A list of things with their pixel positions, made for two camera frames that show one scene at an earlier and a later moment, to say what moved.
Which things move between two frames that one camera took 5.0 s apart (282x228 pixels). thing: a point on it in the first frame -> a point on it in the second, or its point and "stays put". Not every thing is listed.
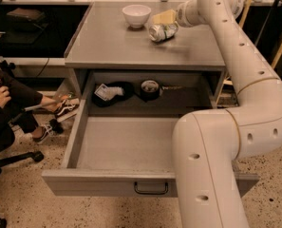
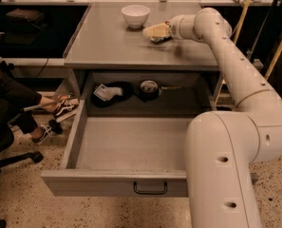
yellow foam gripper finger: (168, 17) -> (159, 30)
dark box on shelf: (25, 13) stays put
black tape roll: (150, 89) stays put
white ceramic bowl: (136, 14) stays put
